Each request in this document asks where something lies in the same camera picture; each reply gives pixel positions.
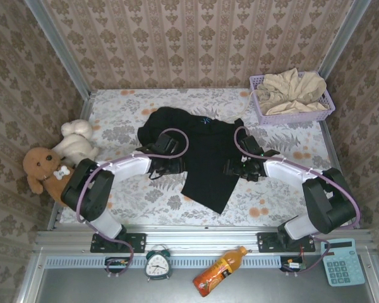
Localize black t-shirt with blue logo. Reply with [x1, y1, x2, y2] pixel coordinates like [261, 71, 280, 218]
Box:
[136, 106, 246, 215]

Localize beige drawstring shorts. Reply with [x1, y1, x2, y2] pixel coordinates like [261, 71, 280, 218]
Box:
[246, 68, 328, 116]

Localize floral tablecloth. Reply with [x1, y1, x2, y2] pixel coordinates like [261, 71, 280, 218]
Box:
[59, 88, 350, 228]

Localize purple plastic basket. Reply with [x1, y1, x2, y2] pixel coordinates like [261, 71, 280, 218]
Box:
[249, 71, 336, 126]

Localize white plush toy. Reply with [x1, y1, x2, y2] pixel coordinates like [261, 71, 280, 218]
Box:
[51, 119, 100, 167]

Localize dark green alarm clock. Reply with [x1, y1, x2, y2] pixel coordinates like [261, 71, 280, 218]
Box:
[144, 244, 174, 282]

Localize black connector board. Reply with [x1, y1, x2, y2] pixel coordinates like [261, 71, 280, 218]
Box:
[104, 257, 130, 274]
[280, 256, 307, 273]

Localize orange juice bottle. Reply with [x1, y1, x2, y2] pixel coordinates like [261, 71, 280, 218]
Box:
[192, 246, 249, 298]

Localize brown plush dog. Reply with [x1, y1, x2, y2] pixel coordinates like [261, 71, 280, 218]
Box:
[21, 146, 83, 208]

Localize light blue calculator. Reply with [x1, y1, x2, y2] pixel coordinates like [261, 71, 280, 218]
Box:
[321, 238, 366, 287]

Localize purple robot arm cable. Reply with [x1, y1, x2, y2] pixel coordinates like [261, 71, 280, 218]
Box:
[75, 128, 190, 278]
[233, 126, 363, 277]

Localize aluminium frame beam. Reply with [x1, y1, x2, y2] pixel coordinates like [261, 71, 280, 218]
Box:
[34, 225, 375, 253]

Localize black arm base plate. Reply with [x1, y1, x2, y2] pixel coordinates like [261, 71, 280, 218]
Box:
[90, 232, 147, 254]
[256, 232, 316, 253]

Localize white slotted cable duct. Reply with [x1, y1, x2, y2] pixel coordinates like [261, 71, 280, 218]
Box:
[45, 256, 280, 269]

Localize aluminium frame post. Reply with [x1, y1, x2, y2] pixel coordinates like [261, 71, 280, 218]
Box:
[23, 0, 94, 100]
[317, 0, 373, 81]

